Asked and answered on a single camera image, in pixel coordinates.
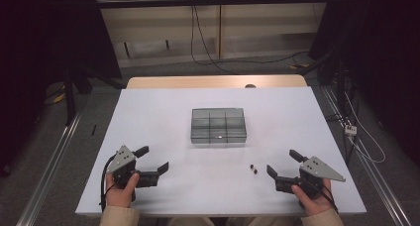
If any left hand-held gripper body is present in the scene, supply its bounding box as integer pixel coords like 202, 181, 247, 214
106, 145, 160, 188

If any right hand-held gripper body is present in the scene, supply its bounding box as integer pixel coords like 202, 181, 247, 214
274, 156, 347, 198

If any clear grey compartment box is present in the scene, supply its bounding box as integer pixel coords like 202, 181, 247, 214
190, 107, 248, 145

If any person's right hand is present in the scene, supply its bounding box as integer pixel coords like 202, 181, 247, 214
290, 178, 333, 217

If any person's left hand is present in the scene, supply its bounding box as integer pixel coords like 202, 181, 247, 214
104, 171, 141, 208

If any black tripod stand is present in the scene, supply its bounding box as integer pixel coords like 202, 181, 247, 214
61, 62, 127, 127

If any black metal stand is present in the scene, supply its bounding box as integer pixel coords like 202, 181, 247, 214
316, 50, 357, 121

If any black curtain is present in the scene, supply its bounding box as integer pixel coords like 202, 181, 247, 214
0, 0, 122, 178
308, 0, 420, 168

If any light wooden cabinet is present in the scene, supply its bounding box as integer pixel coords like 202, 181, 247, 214
92, 0, 332, 68

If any black horizontal bar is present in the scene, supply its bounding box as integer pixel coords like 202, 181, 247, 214
97, 0, 331, 10

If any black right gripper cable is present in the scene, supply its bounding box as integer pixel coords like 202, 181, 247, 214
305, 177, 340, 214

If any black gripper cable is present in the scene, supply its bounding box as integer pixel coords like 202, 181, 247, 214
305, 177, 340, 214
99, 154, 117, 214

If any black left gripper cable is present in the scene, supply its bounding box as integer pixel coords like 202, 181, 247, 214
99, 154, 117, 214

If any metal floor rail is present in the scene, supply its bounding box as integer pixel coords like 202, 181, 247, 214
321, 86, 412, 226
16, 111, 82, 226

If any white floor cable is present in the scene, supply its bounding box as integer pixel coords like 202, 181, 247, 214
343, 91, 386, 165

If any black wall cable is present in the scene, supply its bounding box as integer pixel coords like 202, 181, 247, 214
189, 4, 310, 75

